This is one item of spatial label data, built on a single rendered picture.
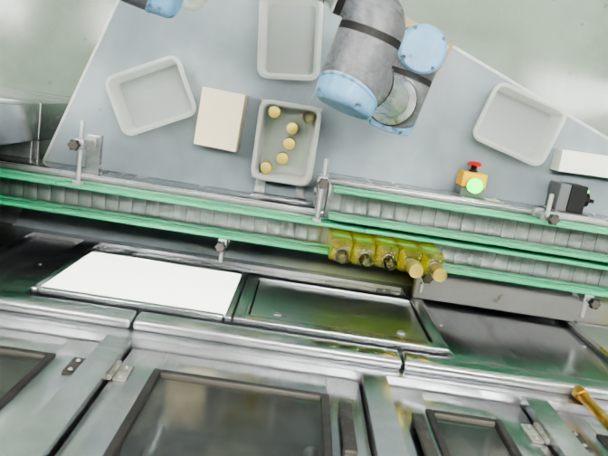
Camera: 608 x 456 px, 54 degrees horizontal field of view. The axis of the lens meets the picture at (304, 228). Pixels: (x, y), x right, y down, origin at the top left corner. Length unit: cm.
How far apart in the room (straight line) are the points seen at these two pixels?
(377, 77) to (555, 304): 101
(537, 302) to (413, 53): 81
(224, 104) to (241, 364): 79
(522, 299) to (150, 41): 129
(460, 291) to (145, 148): 101
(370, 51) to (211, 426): 67
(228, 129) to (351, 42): 71
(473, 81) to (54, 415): 139
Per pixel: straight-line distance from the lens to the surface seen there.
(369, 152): 178
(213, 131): 172
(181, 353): 121
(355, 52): 107
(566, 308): 188
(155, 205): 172
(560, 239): 182
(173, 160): 182
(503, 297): 181
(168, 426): 99
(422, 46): 148
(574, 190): 186
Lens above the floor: 252
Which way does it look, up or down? 78 degrees down
